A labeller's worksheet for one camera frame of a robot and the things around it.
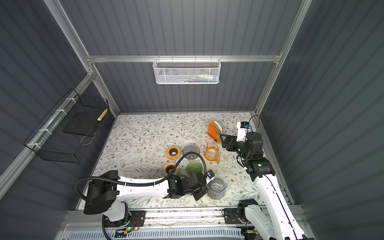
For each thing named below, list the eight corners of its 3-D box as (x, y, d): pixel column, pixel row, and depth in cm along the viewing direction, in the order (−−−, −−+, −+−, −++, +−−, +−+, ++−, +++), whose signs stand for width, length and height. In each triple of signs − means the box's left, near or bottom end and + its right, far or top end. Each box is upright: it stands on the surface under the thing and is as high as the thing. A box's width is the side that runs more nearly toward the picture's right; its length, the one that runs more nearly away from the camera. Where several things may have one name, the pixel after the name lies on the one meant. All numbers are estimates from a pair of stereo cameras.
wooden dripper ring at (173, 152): (163, 155, 99) (163, 153, 97) (172, 145, 104) (171, 143, 102) (175, 162, 96) (174, 160, 94) (183, 152, 100) (182, 150, 98)
